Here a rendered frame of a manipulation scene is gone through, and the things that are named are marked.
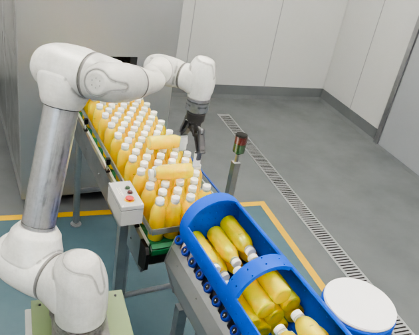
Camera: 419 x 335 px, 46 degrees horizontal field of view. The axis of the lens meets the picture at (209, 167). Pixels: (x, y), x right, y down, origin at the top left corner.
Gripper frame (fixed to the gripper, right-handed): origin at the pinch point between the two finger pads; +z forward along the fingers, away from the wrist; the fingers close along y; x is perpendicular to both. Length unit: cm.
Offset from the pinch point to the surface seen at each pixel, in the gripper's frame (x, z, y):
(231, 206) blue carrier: 16.8, 18.6, 13.3
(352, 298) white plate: 44, 31, 65
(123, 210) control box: -24.5, 26.0, -4.3
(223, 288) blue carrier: -7, 23, 52
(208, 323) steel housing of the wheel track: -5, 47, 46
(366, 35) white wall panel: 386, 27, -296
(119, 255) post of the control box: -21, 58, -12
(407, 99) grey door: 367, 67, -189
